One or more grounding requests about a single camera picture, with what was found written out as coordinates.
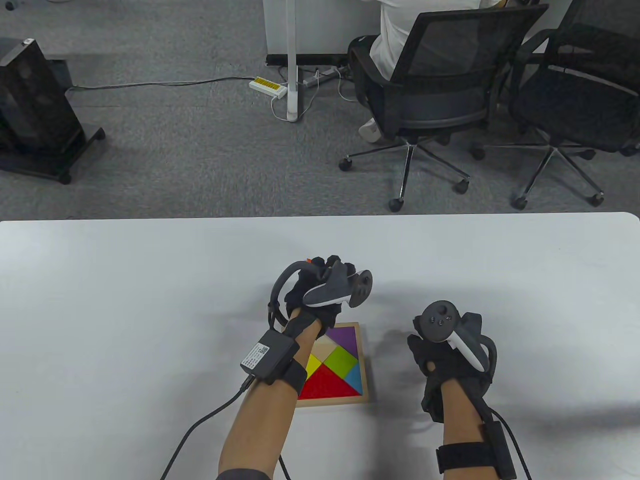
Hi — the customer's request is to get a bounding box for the person's left hand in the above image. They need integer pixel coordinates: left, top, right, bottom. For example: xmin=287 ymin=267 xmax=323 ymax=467
xmin=284 ymin=255 xmax=361 ymax=342

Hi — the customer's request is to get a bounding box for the person's right hand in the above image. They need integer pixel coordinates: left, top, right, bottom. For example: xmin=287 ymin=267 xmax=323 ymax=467
xmin=407 ymin=312 xmax=499 ymax=426

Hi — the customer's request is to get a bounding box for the purple triangle tangram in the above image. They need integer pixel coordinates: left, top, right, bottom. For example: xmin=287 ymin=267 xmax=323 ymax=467
xmin=327 ymin=326 xmax=359 ymax=359

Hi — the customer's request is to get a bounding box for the natural wood triangle tangram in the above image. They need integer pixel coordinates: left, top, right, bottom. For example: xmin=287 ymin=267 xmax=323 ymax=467
xmin=312 ymin=337 xmax=339 ymax=362

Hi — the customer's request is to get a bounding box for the green square tangram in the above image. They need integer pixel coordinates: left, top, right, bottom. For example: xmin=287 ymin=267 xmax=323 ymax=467
xmin=324 ymin=346 xmax=359 ymax=381

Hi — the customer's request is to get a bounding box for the wooden square tray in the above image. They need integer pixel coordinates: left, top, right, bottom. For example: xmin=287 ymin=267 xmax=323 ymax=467
xmin=295 ymin=322 xmax=372 ymax=408

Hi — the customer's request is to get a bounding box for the red triangle tangram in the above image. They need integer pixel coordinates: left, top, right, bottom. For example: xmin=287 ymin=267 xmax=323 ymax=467
xmin=299 ymin=363 xmax=362 ymax=401

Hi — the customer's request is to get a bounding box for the person's right forearm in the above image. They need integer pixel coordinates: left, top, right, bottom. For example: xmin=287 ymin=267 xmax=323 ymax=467
xmin=440 ymin=377 xmax=506 ymax=480

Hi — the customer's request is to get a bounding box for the person's left forearm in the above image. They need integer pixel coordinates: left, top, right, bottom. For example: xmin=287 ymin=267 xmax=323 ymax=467
xmin=217 ymin=307 xmax=323 ymax=480

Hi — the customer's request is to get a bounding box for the grey right hand controller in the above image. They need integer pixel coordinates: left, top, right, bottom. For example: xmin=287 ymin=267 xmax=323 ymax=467
xmin=412 ymin=300 xmax=498 ymax=383

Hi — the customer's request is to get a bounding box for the grey hand controller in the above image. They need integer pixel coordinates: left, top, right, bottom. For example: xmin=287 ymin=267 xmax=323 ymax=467
xmin=267 ymin=259 xmax=374 ymax=326
xmin=412 ymin=300 xmax=498 ymax=383

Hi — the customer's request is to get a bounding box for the grey left hand controller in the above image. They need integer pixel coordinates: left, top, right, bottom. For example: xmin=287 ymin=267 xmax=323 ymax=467
xmin=267 ymin=259 xmax=374 ymax=326

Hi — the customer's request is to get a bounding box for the black left wrist sensor box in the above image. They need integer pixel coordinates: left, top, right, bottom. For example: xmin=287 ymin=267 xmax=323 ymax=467
xmin=240 ymin=329 xmax=308 ymax=400

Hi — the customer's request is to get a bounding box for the black wrist sensor box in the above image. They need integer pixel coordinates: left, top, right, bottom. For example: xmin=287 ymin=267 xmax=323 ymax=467
xmin=240 ymin=329 xmax=308 ymax=400
xmin=436 ymin=421 xmax=517 ymax=480

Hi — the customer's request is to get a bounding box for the black right wrist sensor box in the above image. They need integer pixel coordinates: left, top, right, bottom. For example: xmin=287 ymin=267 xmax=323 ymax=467
xmin=436 ymin=421 xmax=517 ymax=480

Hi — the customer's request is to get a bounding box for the white and yellow power strip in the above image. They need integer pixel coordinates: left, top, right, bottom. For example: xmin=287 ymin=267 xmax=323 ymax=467
xmin=249 ymin=76 xmax=289 ymax=99

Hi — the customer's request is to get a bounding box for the grey power strip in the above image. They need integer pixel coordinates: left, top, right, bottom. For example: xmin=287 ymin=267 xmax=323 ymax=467
xmin=301 ymin=66 xmax=346 ymax=89

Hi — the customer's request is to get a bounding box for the black mesh office chair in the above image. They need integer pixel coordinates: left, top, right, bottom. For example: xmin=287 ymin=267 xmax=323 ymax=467
xmin=470 ymin=0 xmax=640 ymax=211
xmin=339 ymin=4 xmax=550 ymax=213

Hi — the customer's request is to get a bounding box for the black desk crossbar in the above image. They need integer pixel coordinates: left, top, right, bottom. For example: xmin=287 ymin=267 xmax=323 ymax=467
xmin=266 ymin=53 xmax=352 ymax=66

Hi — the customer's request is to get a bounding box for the white desk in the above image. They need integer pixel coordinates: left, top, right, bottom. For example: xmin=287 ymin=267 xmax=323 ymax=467
xmin=262 ymin=0 xmax=386 ymax=123

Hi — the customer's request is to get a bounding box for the black wheeled cart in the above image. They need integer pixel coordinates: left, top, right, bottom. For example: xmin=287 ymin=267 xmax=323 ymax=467
xmin=0 ymin=127 xmax=107 ymax=186

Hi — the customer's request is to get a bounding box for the black computer tower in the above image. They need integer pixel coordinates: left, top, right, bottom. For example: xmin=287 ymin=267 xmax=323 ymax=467
xmin=0 ymin=37 xmax=85 ymax=153

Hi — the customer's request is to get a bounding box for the black right glove cable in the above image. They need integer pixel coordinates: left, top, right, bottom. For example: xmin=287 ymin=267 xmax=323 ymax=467
xmin=480 ymin=405 xmax=533 ymax=480

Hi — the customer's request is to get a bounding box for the black glove cable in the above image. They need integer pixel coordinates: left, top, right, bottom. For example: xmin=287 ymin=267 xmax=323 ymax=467
xmin=480 ymin=405 xmax=533 ymax=480
xmin=159 ymin=375 xmax=293 ymax=480

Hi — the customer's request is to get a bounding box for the black left glove cable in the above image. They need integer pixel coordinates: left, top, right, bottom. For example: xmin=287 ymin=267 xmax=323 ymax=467
xmin=159 ymin=375 xmax=293 ymax=480

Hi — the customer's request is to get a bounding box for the white floor cable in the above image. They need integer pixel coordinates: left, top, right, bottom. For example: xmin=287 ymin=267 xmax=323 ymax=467
xmin=271 ymin=65 xmax=361 ymax=122

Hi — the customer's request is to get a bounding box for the grey floor cable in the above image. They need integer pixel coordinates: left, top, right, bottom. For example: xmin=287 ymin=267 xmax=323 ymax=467
xmin=66 ymin=76 xmax=257 ymax=93

